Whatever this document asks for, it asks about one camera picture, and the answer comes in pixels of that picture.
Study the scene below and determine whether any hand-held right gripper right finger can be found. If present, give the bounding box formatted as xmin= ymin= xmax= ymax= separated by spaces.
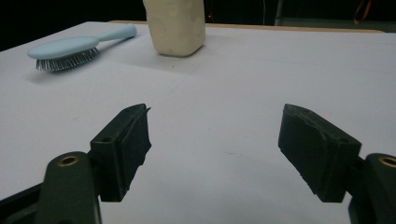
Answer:
xmin=277 ymin=103 xmax=362 ymax=203

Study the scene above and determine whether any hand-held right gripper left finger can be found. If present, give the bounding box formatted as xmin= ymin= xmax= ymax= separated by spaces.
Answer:
xmin=89 ymin=103 xmax=152 ymax=203

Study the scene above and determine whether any light blue hairbrush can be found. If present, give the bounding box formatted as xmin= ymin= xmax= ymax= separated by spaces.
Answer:
xmin=26 ymin=23 xmax=138 ymax=72

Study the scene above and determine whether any cream square cup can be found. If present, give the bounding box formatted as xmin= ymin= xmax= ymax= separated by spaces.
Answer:
xmin=142 ymin=0 xmax=206 ymax=58

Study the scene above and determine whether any white table cover sheet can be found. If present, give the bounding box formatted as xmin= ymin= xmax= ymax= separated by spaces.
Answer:
xmin=0 ymin=21 xmax=396 ymax=224

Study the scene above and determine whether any wooden table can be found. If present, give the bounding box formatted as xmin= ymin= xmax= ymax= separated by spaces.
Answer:
xmin=108 ymin=20 xmax=385 ymax=34

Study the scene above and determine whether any orange cable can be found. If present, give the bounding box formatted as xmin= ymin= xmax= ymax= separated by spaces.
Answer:
xmin=353 ymin=0 xmax=374 ymax=25

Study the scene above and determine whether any white desk frame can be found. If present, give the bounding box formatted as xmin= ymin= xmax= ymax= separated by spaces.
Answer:
xmin=274 ymin=0 xmax=285 ymax=26

